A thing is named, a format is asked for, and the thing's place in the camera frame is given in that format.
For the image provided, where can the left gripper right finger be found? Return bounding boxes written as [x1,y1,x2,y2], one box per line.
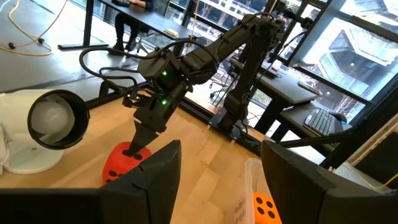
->
[261,139,398,224]

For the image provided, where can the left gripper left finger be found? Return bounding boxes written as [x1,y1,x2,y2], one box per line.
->
[0,139,182,224]

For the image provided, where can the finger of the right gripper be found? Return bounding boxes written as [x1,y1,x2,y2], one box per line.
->
[122,121,159,157]

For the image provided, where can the large red foam dice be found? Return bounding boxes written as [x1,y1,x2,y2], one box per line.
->
[101,141,153,185]

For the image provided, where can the large orange foam dice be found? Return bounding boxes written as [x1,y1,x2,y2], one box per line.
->
[252,192,283,224]

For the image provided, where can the clear plastic storage bin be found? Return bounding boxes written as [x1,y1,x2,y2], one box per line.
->
[224,157,282,224]

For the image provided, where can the black computer keyboard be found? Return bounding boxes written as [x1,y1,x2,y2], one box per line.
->
[303,108,337,137]

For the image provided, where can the black office desk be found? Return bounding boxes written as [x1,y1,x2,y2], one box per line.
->
[57,0,203,52]
[278,104,354,142]
[229,57,321,134]

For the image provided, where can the black computer mouse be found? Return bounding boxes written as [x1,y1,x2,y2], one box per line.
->
[330,111,348,125]

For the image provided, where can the person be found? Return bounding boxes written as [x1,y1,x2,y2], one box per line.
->
[110,0,156,55]

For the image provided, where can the white cup with ball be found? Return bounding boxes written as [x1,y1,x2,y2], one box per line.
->
[0,88,91,175]

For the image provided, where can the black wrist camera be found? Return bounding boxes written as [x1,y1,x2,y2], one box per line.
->
[122,94,142,109]

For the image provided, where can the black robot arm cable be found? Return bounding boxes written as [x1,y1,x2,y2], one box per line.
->
[78,39,218,94]

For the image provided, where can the yellow floor cable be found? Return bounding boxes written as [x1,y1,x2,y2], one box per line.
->
[0,0,68,57]

